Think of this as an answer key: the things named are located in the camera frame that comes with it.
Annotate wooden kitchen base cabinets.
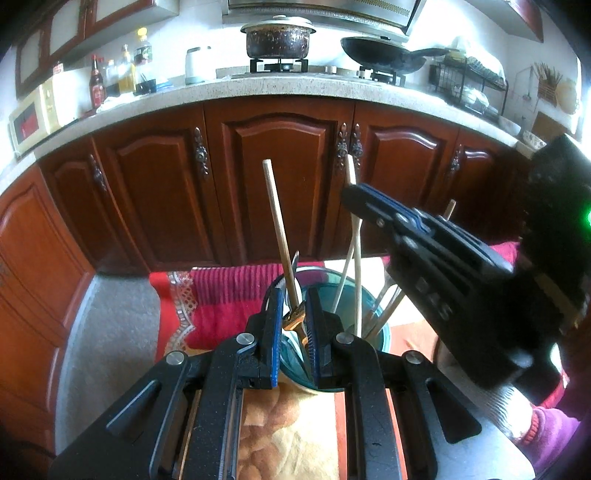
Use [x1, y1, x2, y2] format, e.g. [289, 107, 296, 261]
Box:
[0, 99, 555, 457]

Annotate dark sauce bottle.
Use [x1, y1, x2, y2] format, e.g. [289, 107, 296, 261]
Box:
[90, 55, 106, 109]

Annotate person's right forearm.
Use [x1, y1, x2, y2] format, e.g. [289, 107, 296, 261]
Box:
[480, 369, 585, 464]

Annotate yellow capped bottle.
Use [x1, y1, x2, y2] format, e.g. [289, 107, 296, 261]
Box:
[134, 28, 154, 81]

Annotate wall chopstick basket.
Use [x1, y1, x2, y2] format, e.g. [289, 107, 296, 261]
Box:
[534, 62, 563, 108]

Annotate brown-handled utensil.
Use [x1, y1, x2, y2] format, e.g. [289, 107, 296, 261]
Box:
[281, 300, 309, 361]

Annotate round bamboo mat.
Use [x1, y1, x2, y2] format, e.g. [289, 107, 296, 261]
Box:
[555, 78, 580, 115]

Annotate wooden wall cabinet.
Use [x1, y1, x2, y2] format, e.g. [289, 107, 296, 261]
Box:
[503, 0, 546, 44]
[16, 0, 181, 97]

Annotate black dish rack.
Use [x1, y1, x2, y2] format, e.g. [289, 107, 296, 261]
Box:
[429, 51, 509, 123]

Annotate black wok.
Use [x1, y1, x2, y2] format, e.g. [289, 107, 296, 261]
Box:
[341, 37, 460, 75]

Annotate gas stove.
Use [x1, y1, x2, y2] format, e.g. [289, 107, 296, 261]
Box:
[217, 58, 407, 86]

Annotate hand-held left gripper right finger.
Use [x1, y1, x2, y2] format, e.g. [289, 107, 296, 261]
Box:
[305, 286, 536, 480]

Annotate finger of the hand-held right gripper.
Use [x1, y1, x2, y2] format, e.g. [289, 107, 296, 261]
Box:
[358, 184, 513, 273]
[342, 185, 485, 278]

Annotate clear glass bottle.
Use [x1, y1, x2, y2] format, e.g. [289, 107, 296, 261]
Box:
[105, 60, 121, 99]

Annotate floral utensil holder blue rim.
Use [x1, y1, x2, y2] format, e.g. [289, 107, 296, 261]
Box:
[265, 265, 392, 394]

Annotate red printed blanket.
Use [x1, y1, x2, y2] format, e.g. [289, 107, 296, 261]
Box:
[150, 240, 568, 480]

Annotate black cooking pot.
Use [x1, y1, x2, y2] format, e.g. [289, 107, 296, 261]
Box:
[240, 15, 317, 60]

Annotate cream microwave oven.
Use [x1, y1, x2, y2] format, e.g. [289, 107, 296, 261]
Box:
[8, 76, 70, 155]

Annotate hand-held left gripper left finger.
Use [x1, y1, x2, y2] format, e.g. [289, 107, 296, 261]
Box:
[48, 286, 287, 480]

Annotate white kettle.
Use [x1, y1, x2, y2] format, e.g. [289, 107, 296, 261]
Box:
[185, 46, 218, 85]

